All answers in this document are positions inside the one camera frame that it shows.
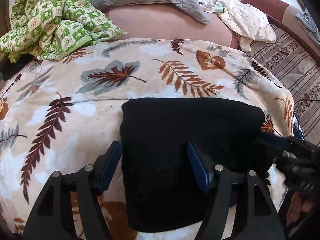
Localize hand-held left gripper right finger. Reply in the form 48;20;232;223
187;141;287;240

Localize grey patterned cloth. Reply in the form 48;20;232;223
295;11;320;40

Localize striped floral bed sheet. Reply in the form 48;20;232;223
246;24;320;139

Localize white floral cloth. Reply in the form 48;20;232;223
217;0;277;53

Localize person's right hand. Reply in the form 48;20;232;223
285;192;315;230

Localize pink mattress sheet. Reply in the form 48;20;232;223
102;2;240;48

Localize black pants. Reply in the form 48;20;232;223
119;98;274;233

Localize leaf print fleece blanket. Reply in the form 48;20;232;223
0;37;295;240

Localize dark cloth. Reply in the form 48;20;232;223
0;54;34;82

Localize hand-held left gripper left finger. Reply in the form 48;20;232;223
22;141;123;240

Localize green checked quilt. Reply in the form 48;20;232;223
0;0;128;63

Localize pale green cloth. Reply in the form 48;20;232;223
200;0;227;14

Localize brown padded headboard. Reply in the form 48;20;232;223
241;0;320;68

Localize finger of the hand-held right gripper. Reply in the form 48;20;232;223
255;132;294;153

